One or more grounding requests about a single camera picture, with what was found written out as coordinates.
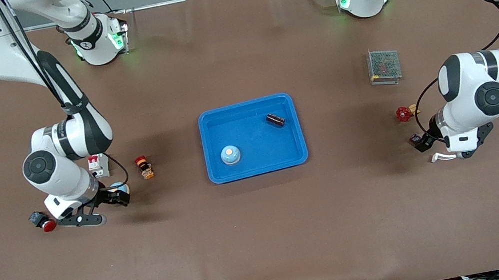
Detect blue round knob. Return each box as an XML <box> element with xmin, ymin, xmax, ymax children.
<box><xmin>219</xmin><ymin>143</ymin><xmax>243</xmax><ymax>167</ymax></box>

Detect blue plastic tray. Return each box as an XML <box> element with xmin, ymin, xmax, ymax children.
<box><xmin>195</xmin><ymin>90</ymin><xmax>312</xmax><ymax>187</ymax></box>

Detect red mushroom button blue base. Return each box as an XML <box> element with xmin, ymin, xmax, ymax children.
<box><xmin>27</xmin><ymin>208</ymin><xmax>59</xmax><ymax>236</ymax></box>

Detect white curved plastic clamp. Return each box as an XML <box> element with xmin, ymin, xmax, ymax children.
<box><xmin>429</xmin><ymin>148</ymin><xmax>459</xmax><ymax>165</ymax></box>

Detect red button orange striped body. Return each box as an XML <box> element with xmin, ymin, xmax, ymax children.
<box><xmin>133</xmin><ymin>154</ymin><xmax>156</xmax><ymax>182</ymax></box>

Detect brass valve red handwheel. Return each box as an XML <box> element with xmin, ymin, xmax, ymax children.
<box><xmin>394</xmin><ymin>102</ymin><xmax>423</xmax><ymax>125</ymax></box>

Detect metal mesh power supply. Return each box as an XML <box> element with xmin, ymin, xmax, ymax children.
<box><xmin>365</xmin><ymin>46</ymin><xmax>405</xmax><ymax>89</ymax></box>

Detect brown table mat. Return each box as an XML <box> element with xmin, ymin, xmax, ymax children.
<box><xmin>0</xmin><ymin>0</ymin><xmax>499</xmax><ymax>280</ymax></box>

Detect white circuit breaker red switch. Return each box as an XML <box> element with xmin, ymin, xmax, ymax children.
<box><xmin>86</xmin><ymin>152</ymin><xmax>112</xmax><ymax>181</ymax></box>

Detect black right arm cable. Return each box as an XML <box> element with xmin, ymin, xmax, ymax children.
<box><xmin>0</xmin><ymin>0</ymin><xmax>133</xmax><ymax>209</ymax></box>

